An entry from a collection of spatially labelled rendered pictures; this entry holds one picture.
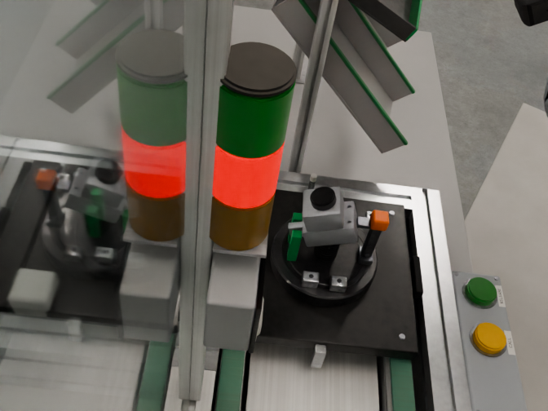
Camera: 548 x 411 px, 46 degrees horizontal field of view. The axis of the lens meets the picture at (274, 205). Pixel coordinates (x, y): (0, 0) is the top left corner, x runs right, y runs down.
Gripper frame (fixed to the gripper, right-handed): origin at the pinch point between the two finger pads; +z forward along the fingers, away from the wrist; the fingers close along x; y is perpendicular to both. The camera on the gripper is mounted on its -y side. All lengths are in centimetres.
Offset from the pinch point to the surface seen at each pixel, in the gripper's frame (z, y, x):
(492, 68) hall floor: 123, 72, 184
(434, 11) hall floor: 123, 50, 224
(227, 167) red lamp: -11.5, -32.8, -26.3
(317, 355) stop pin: 27.5, -20.2, -18.3
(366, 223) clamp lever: 17.1, -16.2, -5.4
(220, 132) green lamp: -14.1, -33.5, -25.9
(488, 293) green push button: 26.1, 2.3, -7.3
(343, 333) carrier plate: 26.3, -17.2, -15.6
